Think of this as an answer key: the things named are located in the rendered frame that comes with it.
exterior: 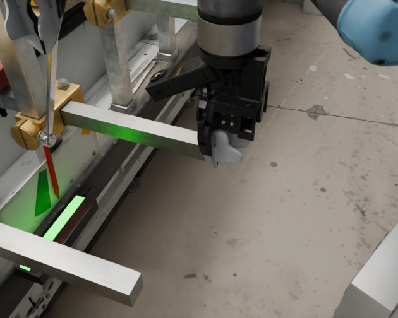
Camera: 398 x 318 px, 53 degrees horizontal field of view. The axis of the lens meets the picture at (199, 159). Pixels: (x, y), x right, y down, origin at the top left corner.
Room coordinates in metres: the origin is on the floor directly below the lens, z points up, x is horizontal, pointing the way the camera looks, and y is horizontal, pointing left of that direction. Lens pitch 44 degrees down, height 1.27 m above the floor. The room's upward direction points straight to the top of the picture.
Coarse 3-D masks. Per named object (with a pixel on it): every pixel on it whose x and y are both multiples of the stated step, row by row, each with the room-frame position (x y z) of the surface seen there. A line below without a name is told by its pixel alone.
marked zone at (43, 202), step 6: (42, 174) 0.46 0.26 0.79; (42, 180) 0.46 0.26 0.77; (42, 186) 0.45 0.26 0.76; (48, 186) 0.46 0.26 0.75; (42, 192) 0.45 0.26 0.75; (48, 192) 0.46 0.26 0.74; (42, 198) 0.45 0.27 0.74; (48, 198) 0.46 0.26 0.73; (36, 204) 0.43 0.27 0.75; (42, 204) 0.44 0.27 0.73; (48, 204) 0.45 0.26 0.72; (36, 210) 0.43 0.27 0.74; (42, 210) 0.44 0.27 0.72
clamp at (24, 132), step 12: (72, 84) 0.60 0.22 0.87; (60, 96) 0.56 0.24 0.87; (72, 96) 0.57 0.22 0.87; (60, 108) 0.54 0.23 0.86; (24, 120) 0.50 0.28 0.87; (36, 120) 0.50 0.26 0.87; (60, 120) 0.53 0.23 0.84; (12, 132) 0.49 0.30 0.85; (24, 132) 0.48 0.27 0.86; (36, 132) 0.48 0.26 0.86; (60, 132) 0.52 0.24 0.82; (24, 144) 0.48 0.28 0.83; (36, 144) 0.47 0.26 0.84
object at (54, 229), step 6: (78, 198) 0.48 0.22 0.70; (84, 198) 0.48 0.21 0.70; (72, 204) 0.47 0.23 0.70; (78, 204) 0.47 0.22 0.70; (66, 210) 0.45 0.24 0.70; (72, 210) 0.45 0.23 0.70; (60, 216) 0.44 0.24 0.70; (66, 216) 0.44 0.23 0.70; (60, 222) 0.43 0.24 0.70; (54, 228) 0.41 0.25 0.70; (60, 228) 0.41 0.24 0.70; (48, 234) 0.40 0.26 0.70; (54, 234) 0.40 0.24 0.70
